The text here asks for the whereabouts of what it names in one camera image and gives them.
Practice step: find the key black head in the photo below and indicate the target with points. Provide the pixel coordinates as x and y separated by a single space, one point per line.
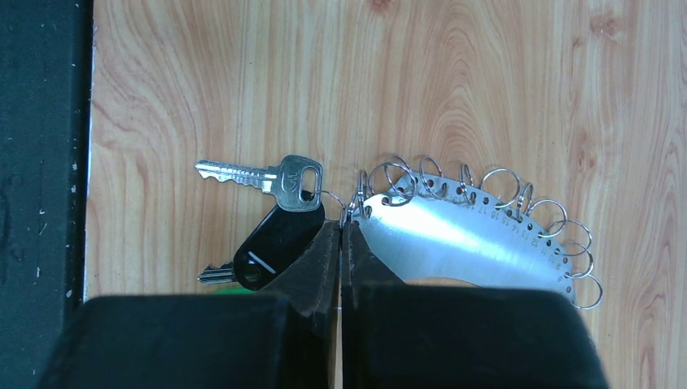
273 246

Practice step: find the metal key organizer ring plate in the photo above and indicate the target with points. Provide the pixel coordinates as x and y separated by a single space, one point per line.
488 232

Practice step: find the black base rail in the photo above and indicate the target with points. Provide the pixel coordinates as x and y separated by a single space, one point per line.
46 84

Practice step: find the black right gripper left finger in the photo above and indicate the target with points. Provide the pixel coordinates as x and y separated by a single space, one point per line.
280 337

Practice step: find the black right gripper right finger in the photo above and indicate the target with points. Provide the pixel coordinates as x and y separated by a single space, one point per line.
397 335

